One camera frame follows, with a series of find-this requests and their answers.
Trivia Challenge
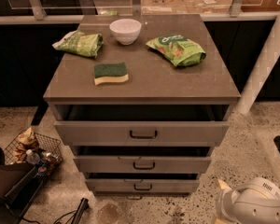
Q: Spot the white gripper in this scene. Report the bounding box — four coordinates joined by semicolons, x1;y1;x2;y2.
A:
215;177;280;224

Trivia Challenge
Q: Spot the grey drawer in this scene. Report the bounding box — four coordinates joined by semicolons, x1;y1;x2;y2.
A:
74;147;211;174
55;105;229;147
85;173;199;194

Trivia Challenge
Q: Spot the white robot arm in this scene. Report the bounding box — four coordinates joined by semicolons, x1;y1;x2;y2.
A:
216;177;280;224

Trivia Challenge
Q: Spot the grey drawer cabinet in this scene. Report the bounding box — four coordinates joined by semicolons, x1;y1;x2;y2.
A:
42;13;242;196

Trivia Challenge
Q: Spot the black bar on floor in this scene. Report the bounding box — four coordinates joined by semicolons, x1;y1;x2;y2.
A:
71;198;89;224

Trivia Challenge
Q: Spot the green chip bag right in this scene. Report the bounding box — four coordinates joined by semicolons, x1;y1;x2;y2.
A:
146;34;206;67

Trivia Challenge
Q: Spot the green yellow sponge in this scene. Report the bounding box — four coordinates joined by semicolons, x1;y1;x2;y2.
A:
93;63;129;86

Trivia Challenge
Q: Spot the clear plastic water bottle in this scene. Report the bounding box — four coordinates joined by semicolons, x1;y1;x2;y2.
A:
26;149;41;165

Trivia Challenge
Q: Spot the white ceramic bowl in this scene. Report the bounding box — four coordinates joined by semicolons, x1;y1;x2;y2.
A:
109;19;142;45

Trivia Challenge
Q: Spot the crumpled tan snack bag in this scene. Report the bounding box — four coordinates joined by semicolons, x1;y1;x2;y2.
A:
13;128;39;163

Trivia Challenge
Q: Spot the cardboard box centre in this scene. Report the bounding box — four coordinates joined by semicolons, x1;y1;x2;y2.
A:
141;0;188;14

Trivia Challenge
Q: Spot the green snack bag left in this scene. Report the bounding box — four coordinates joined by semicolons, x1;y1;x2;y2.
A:
52;30;103;57

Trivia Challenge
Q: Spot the white diagonal post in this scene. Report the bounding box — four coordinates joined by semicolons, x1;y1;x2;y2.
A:
236;12;280;114

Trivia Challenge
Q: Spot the black wire basket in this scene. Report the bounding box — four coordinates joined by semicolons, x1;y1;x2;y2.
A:
4;131;63;179

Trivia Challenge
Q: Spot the metal railing frame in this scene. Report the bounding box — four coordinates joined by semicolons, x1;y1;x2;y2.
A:
0;0;280;23

